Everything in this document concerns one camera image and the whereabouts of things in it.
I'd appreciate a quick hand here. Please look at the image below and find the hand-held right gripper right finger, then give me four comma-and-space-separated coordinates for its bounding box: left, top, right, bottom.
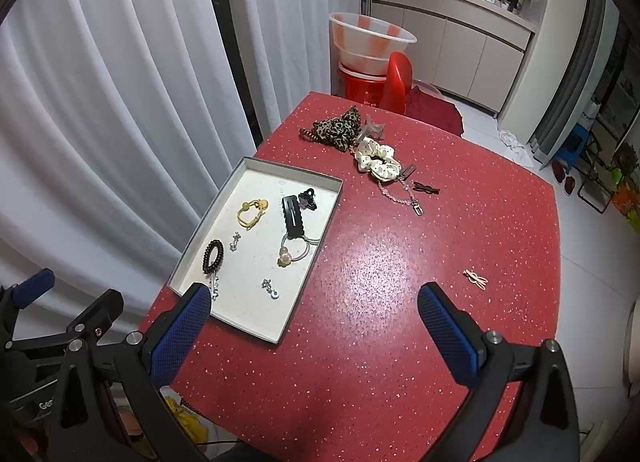
417, 282, 583, 462

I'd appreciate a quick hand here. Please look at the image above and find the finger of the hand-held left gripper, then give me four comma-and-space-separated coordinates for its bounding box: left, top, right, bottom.
66, 289, 124, 342
0, 268, 56, 338

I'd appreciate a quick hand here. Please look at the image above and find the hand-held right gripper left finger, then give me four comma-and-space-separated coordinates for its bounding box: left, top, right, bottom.
47, 282, 213, 462

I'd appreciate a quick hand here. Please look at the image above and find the black spiral hair tie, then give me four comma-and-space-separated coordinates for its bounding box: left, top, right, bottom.
202, 239, 225, 275

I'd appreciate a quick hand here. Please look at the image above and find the white shallow tray box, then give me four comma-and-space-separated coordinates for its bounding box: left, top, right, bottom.
166, 156, 345, 345

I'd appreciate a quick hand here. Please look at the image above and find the white hair tie with flower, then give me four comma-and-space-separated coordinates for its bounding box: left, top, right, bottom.
276, 232, 323, 268

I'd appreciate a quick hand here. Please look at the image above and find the yellow hair tie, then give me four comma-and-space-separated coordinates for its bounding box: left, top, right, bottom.
236, 196, 270, 230

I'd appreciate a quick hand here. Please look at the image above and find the black wavy hair clip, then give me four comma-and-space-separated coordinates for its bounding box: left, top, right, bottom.
281, 195, 307, 238

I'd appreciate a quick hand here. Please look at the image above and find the gold hair clip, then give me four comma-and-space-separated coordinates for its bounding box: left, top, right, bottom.
462, 268, 488, 291

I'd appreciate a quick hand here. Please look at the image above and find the yellow plastic bag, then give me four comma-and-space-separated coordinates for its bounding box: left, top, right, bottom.
162, 394, 213, 443

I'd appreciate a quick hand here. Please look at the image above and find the white curtain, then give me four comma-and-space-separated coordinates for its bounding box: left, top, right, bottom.
0, 0, 366, 303

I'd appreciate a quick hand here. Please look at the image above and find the cream polka dot scrunchie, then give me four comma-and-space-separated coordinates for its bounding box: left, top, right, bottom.
352, 136, 403, 179

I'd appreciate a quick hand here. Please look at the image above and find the white floor cloth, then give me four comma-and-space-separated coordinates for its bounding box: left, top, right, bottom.
497, 128, 531, 158

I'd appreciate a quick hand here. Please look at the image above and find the clear plastic bag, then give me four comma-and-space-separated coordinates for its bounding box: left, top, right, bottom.
360, 115, 386, 139

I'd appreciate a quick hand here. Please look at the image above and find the blue stool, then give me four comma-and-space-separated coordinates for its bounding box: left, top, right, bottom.
559, 123, 593, 168

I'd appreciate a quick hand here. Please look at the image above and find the leopard print hair bow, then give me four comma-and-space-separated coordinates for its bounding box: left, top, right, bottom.
299, 107, 363, 150

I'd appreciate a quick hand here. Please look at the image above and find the red plastic chair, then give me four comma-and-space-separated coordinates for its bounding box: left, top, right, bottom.
378, 51, 415, 113

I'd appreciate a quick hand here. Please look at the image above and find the red plastic stool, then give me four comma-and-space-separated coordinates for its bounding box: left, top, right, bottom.
337, 61, 388, 106

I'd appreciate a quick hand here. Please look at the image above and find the beige counter cabinet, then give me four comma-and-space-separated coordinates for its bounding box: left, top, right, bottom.
370, 0, 543, 118

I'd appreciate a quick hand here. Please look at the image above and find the grey curtain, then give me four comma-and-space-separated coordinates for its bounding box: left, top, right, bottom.
530, 0, 621, 163

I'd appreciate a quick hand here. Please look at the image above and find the translucent plastic basin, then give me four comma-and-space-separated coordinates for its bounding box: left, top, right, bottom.
329, 12, 418, 76

